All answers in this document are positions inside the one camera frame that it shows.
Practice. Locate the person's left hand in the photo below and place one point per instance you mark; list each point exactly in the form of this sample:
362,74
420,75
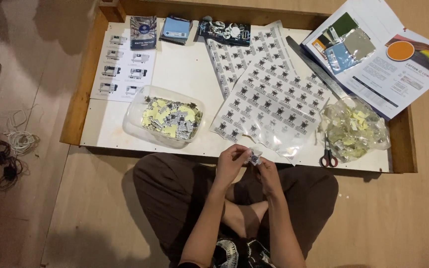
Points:
228,163

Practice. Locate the person's right hand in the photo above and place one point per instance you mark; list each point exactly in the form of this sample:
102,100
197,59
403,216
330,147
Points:
267,177

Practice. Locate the person's right fingers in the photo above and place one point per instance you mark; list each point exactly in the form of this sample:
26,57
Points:
261,166

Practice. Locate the small cut logo sticker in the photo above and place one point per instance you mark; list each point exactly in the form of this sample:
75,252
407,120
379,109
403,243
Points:
254,156

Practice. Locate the person's bare foot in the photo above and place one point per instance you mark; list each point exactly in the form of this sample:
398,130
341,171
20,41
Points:
242,216

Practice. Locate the large logo sticker sheet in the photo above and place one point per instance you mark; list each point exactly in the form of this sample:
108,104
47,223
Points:
274,100

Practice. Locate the person's patterned shirt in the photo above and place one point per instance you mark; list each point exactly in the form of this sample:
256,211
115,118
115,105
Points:
242,254

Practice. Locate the person's brown trousers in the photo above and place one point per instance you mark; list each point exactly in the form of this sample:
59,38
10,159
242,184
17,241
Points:
169,201

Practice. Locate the clear plastic bag of scraps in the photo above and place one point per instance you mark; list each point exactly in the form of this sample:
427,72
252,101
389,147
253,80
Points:
353,128

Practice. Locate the pile of cut logo stickers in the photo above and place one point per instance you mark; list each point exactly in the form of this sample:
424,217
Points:
171,117

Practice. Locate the clear plastic container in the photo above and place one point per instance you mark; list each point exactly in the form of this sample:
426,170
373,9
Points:
163,117

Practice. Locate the metal ruler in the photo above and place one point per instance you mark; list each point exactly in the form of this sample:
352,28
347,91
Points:
315,67

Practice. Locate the dark packet of buttons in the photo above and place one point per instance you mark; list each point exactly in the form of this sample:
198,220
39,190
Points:
224,32

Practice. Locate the blue fabric swatch stack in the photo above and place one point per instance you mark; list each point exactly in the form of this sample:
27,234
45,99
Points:
176,29

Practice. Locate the open fabric sample catalogue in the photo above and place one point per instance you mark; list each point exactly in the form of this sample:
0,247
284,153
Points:
382,56

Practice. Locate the sewing machine picture sheet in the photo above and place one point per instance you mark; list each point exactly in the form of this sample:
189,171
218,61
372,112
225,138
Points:
123,65

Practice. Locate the dark blue textile booklet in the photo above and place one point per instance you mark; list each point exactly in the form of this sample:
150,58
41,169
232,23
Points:
143,32

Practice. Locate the low wooden framed table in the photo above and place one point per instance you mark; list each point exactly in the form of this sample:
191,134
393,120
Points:
88,82

